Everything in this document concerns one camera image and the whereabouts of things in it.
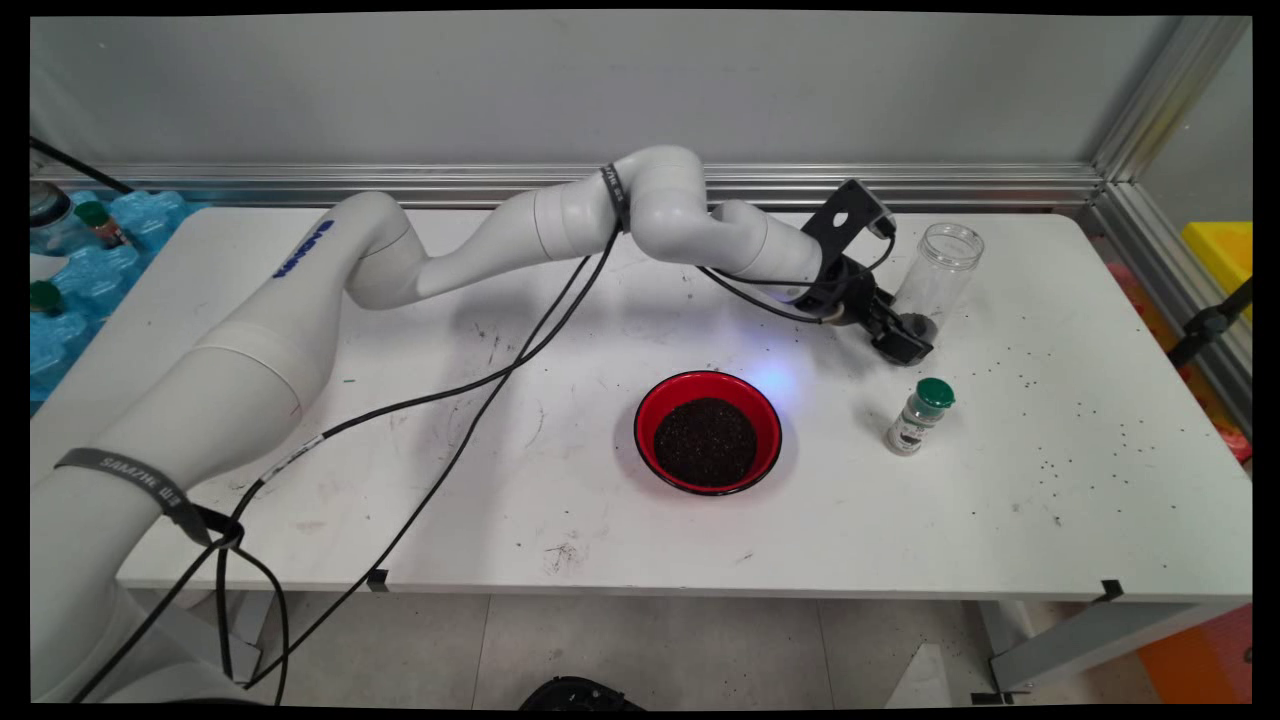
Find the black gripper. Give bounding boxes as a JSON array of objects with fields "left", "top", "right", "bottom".
[{"left": 798, "top": 252, "right": 937, "bottom": 367}]

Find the clear plastic jar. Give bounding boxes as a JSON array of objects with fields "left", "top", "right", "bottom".
[{"left": 888, "top": 222, "right": 986, "bottom": 343}]

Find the spice shaker with green lid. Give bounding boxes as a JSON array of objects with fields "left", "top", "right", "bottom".
[{"left": 885, "top": 377, "right": 956, "bottom": 457}]

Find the red bowl with black rim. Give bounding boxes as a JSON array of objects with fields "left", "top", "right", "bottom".
[{"left": 633, "top": 370, "right": 784, "bottom": 497}]

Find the black tripod pole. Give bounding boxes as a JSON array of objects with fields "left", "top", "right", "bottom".
[{"left": 1165, "top": 278, "right": 1253, "bottom": 369}]

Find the yellow plastic block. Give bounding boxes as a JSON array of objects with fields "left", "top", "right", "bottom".
[{"left": 1182, "top": 221, "right": 1253, "bottom": 323}]

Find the pink red object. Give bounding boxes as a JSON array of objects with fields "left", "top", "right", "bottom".
[{"left": 1105, "top": 262, "right": 1253, "bottom": 466}]

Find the grey metal table leg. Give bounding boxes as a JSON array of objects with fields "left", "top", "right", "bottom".
[{"left": 985, "top": 598, "right": 1249, "bottom": 696}]

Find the orange object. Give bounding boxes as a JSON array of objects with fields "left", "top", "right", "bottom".
[{"left": 1138, "top": 603, "right": 1253, "bottom": 704}]

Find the black round floor object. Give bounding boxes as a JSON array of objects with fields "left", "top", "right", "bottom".
[{"left": 518, "top": 676, "right": 646, "bottom": 711}]

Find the white table leg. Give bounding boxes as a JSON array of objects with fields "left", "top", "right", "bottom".
[{"left": 150, "top": 590, "right": 286, "bottom": 686}]

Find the blue bottled water pack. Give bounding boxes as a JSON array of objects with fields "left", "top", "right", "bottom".
[{"left": 30, "top": 190, "right": 191, "bottom": 406}]

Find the small bottle with green cap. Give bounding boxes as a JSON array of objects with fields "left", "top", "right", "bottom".
[{"left": 75, "top": 200, "right": 133, "bottom": 251}]

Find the clear jar with dark lid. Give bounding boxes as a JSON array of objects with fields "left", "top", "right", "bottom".
[{"left": 30, "top": 180, "right": 79, "bottom": 256}]

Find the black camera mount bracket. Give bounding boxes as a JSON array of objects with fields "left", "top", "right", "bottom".
[{"left": 800, "top": 178, "right": 897, "bottom": 276}]

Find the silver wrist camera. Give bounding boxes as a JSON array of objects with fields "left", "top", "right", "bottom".
[{"left": 852, "top": 180, "right": 897, "bottom": 241}]

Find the long aluminium frame rail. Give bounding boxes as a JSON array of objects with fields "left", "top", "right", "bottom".
[{"left": 30, "top": 163, "right": 1106, "bottom": 211}]

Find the short aluminium frame rail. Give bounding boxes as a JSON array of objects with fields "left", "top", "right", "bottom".
[{"left": 1085, "top": 180, "right": 1253, "bottom": 436}]

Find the black velcro strap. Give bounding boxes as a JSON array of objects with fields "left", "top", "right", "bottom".
[{"left": 600, "top": 163, "right": 634, "bottom": 234}]

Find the aluminium frame post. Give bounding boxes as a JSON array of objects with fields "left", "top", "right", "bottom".
[{"left": 1090, "top": 15, "right": 1251, "bottom": 186}]

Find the black cable with white label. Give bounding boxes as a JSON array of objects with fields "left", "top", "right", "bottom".
[{"left": 70, "top": 215, "right": 896, "bottom": 701}]

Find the black strap with white lettering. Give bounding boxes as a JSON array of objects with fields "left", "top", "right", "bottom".
[{"left": 55, "top": 448, "right": 244, "bottom": 549}]

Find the black cord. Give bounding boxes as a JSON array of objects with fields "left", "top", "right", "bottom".
[{"left": 30, "top": 135, "right": 136, "bottom": 197}]

